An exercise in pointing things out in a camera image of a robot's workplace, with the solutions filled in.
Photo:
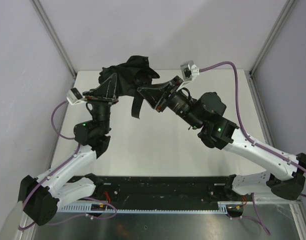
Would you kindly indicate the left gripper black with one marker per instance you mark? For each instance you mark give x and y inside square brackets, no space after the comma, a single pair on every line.
[100,98]

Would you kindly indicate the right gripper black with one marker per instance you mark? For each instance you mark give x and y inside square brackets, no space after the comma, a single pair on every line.
[165,95]

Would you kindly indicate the black folding umbrella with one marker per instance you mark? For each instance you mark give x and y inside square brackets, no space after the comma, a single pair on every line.
[134,73]

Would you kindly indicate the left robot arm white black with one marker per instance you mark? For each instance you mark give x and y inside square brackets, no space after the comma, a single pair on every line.
[42,196]

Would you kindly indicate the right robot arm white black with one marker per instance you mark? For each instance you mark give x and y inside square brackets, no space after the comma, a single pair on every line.
[283,173]

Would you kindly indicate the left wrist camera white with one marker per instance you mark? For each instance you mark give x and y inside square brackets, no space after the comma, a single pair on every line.
[74,97]

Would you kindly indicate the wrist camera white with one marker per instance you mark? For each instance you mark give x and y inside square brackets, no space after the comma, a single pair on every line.
[189,71]
[74,97]

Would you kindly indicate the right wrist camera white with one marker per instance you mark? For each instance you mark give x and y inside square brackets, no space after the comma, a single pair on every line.
[189,71]

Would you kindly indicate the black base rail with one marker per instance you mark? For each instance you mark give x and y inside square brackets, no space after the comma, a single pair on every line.
[166,192]

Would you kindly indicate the left aluminium corner post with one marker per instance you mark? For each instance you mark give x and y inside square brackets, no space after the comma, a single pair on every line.
[41,13]

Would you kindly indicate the aluminium corner post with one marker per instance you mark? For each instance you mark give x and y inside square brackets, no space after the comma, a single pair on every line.
[273,34]
[41,13]

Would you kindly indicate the grey cable duct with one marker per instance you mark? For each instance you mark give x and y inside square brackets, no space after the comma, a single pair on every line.
[89,207]

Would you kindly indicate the aluminium frame crossbar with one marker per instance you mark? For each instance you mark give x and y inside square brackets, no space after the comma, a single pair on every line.
[270,198]

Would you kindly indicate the right aluminium corner post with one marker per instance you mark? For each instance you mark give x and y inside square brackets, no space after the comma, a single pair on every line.
[273,34]

